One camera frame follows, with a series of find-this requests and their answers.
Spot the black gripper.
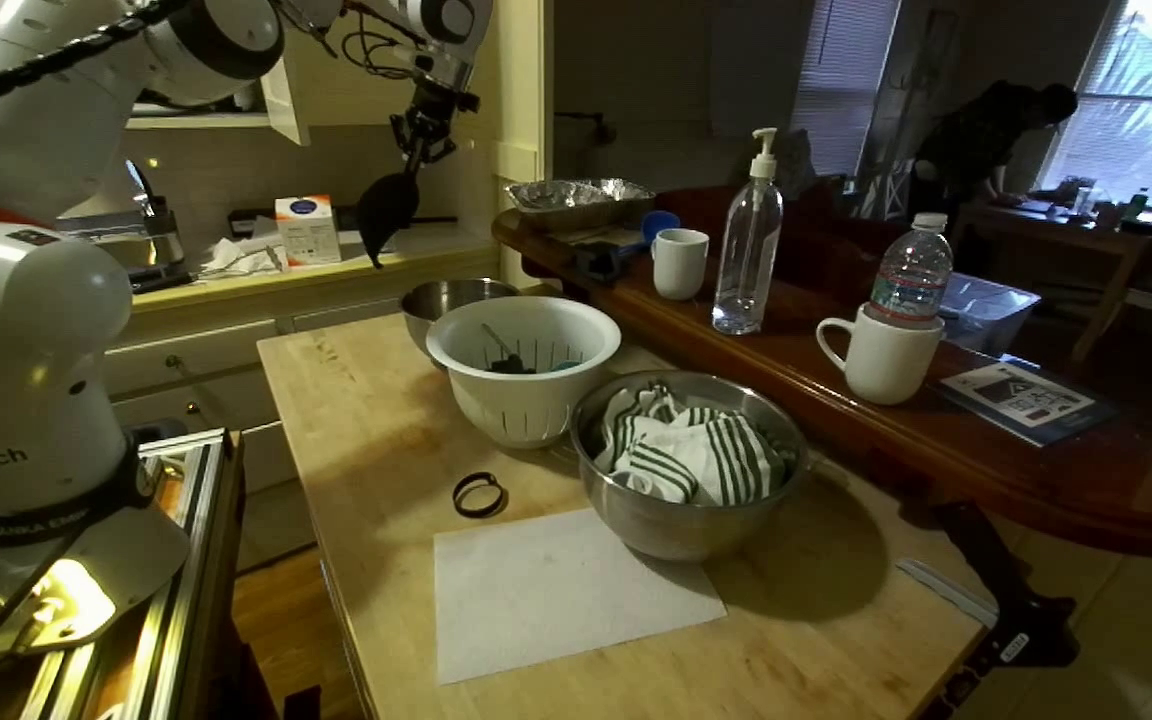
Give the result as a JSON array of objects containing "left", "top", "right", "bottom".
[{"left": 393, "top": 81, "right": 480, "bottom": 172}]

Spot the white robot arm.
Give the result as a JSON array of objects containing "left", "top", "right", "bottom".
[{"left": 0, "top": 0, "right": 490, "bottom": 545}]

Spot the white colander bowl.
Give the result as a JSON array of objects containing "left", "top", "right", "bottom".
[{"left": 423, "top": 295, "right": 621, "bottom": 450}]

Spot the large steel bowl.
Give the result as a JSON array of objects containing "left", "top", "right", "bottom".
[{"left": 567, "top": 371, "right": 809, "bottom": 560}]

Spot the white box on shelf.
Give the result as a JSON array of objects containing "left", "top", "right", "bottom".
[{"left": 274, "top": 197, "right": 341, "bottom": 266}]

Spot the aluminium foil tray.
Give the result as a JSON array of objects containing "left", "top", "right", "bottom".
[{"left": 506, "top": 175, "right": 651, "bottom": 219}]

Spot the small white cup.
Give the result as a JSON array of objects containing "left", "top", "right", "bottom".
[{"left": 651, "top": 227, "right": 709, "bottom": 300}]

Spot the clear sanitizer pump bottle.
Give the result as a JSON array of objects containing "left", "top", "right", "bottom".
[{"left": 712, "top": 130, "right": 785, "bottom": 338}]

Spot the striped dish cloth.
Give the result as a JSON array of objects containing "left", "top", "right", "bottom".
[{"left": 596, "top": 384, "right": 777, "bottom": 509}]

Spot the white paper sheet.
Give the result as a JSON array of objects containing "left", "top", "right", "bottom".
[{"left": 432, "top": 509, "right": 723, "bottom": 683}]

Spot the plastic water bottle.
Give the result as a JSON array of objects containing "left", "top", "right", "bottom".
[{"left": 866, "top": 214, "right": 951, "bottom": 323}]

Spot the large white mug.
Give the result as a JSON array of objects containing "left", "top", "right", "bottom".
[{"left": 814, "top": 310, "right": 942, "bottom": 404}]

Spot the person in dark clothes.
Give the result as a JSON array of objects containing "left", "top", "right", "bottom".
[{"left": 906, "top": 81, "right": 1076, "bottom": 216}]

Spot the clear plastic container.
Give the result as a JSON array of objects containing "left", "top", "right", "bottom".
[{"left": 941, "top": 274, "right": 1038, "bottom": 353}]

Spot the booklet on counter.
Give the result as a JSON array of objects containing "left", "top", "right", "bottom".
[{"left": 941, "top": 359, "right": 1110, "bottom": 450}]

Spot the dark wooden counter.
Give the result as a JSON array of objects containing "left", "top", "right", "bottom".
[{"left": 490, "top": 208, "right": 1152, "bottom": 558}]

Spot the black clamp at table edge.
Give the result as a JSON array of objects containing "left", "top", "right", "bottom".
[{"left": 925, "top": 504, "right": 1080, "bottom": 670}]

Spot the black rubber ring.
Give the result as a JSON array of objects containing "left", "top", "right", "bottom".
[{"left": 448, "top": 470, "right": 512, "bottom": 525}]

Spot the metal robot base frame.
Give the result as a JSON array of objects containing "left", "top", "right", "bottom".
[{"left": 0, "top": 427, "right": 243, "bottom": 720}]

